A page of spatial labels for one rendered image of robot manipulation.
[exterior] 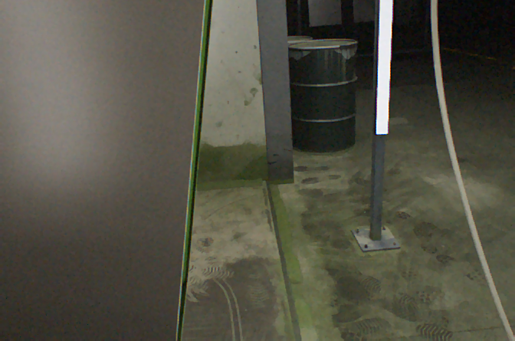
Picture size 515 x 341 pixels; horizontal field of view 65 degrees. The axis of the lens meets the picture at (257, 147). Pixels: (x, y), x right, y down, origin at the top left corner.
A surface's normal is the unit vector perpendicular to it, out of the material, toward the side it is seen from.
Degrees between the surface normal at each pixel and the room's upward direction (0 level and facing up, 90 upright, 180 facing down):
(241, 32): 90
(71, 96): 90
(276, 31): 90
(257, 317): 0
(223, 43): 90
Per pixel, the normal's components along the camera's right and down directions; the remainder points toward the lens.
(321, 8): 0.05, 0.18
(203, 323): -0.07, -0.94
